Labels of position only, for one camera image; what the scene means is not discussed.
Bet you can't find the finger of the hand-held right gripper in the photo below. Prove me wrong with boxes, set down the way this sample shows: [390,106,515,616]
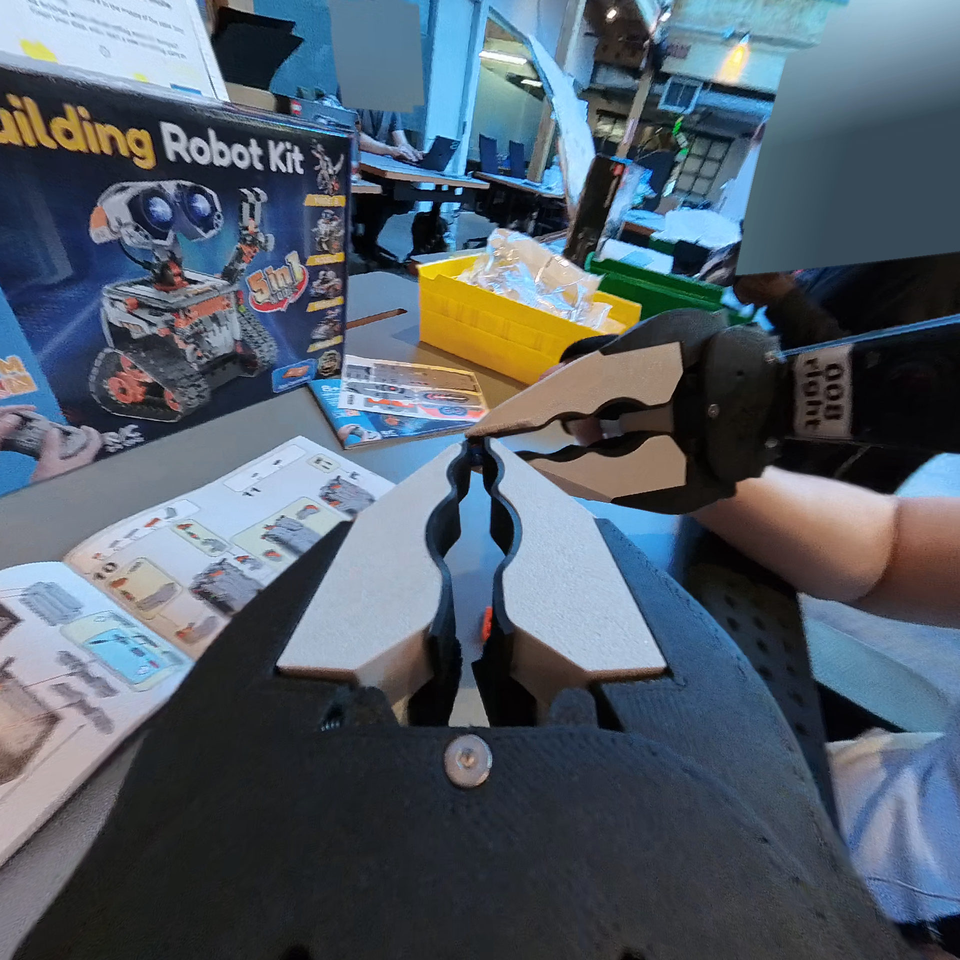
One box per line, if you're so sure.
[516,432,690,505]
[465,341,685,440]

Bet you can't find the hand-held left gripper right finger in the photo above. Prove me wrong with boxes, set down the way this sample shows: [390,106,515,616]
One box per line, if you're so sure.
[480,437,669,725]

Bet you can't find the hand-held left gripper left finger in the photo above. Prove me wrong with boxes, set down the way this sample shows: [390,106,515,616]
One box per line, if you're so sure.
[276,441,462,727]

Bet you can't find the person's right forearm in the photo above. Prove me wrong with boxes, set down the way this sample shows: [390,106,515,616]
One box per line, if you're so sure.
[690,463,960,624]

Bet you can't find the green plastic bin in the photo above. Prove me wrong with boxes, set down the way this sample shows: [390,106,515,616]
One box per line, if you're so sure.
[585,255,751,331]

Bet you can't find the clear plastic bags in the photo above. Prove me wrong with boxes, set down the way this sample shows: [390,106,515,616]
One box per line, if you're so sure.
[457,228,624,333]

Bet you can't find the yellow plastic bin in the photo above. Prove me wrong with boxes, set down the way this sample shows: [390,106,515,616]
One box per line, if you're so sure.
[416,253,645,387]

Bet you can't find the blue booklet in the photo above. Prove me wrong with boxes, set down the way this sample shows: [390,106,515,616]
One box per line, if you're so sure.
[309,375,489,451]

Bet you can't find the tall dark box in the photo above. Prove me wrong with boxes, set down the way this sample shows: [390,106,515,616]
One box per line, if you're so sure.
[562,153,639,264]

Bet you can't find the black perforated chair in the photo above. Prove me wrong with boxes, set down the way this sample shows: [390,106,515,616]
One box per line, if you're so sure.
[671,513,834,826]

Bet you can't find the sticker sheet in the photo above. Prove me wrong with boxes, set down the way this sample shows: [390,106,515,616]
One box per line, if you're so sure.
[337,354,489,423]

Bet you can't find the open instruction manual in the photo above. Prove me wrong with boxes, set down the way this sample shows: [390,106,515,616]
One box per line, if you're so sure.
[0,435,399,867]

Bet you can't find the white leaning board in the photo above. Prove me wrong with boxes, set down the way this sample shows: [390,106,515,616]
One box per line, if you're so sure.
[528,37,599,205]

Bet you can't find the background table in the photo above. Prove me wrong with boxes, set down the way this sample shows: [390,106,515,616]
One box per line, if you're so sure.
[356,153,490,198]

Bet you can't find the person's white shirt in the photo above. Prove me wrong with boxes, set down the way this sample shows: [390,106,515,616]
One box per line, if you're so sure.
[795,450,960,948]

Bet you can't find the robot kit box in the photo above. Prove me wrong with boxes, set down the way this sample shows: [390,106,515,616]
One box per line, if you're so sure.
[0,63,357,498]

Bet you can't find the white printed paper sheet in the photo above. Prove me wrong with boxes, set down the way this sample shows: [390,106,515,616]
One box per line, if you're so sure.
[0,0,230,102]

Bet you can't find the thin cable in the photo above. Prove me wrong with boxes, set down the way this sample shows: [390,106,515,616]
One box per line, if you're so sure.
[774,315,960,363]

